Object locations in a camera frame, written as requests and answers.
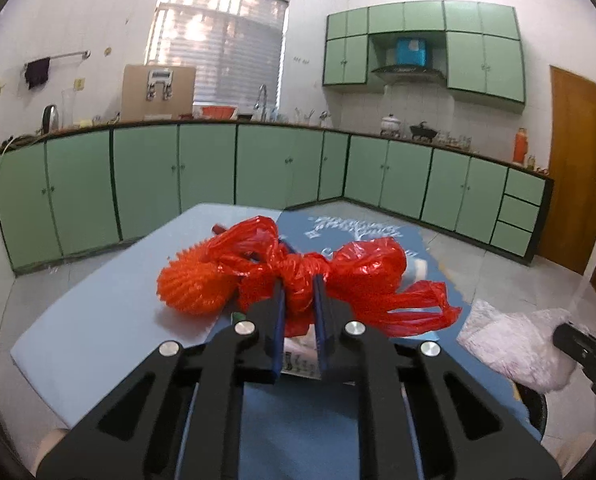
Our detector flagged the red plastic bag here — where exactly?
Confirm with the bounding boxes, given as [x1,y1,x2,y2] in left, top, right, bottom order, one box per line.
[203,215,462,339]

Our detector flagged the blue printed tablecloth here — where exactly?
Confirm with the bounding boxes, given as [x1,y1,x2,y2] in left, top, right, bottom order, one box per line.
[10,203,543,480]

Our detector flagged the white plastic bag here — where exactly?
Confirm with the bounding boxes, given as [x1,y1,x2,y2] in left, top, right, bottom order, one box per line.
[456,299,586,394]

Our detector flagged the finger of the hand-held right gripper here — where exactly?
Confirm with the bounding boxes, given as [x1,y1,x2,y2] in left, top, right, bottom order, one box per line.
[552,322,596,404]

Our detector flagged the metal towel rail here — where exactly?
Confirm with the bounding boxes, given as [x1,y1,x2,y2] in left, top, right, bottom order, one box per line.
[24,50,92,69]

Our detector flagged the window blinds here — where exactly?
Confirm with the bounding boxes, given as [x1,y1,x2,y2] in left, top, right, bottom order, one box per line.
[145,0,290,117]

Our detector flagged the dark towel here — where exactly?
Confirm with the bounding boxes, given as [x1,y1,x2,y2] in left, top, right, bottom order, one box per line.
[24,58,52,91]

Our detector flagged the wooden door with handle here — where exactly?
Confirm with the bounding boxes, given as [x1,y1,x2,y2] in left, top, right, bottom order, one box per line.
[536,65,596,277]

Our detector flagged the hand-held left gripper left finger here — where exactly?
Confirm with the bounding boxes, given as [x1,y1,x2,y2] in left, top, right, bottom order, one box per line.
[37,280,289,480]

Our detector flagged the green kitchen base cabinets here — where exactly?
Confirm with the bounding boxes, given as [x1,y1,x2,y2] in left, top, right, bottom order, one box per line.
[0,122,554,277]

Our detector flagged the cardboard box with handle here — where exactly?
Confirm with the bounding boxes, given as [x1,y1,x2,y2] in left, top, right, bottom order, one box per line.
[121,64,197,122]

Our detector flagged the metal kitchen faucet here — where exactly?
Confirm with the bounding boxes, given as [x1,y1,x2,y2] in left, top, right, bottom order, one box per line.
[254,84,270,122]

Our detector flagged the trash bin with black liner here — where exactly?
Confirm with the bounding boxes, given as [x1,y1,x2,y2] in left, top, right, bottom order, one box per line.
[515,385,548,445]

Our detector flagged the row of glass jars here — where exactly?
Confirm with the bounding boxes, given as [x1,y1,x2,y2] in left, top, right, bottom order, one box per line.
[438,131,474,151]

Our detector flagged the range hood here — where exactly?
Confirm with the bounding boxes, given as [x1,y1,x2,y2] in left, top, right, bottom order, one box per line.
[370,36,447,84]

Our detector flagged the orange foam fruit net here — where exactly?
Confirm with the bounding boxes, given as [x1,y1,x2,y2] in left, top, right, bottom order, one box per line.
[156,242,239,317]

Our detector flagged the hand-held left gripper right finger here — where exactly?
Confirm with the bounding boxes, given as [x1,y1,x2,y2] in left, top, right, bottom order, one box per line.
[313,275,562,480]

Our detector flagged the orange thermos flask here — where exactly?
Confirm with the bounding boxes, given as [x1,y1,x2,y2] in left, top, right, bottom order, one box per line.
[514,128,530,164]

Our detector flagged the green wall cabinets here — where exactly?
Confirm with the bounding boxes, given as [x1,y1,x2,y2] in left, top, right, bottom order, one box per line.
[323,0,527,107]

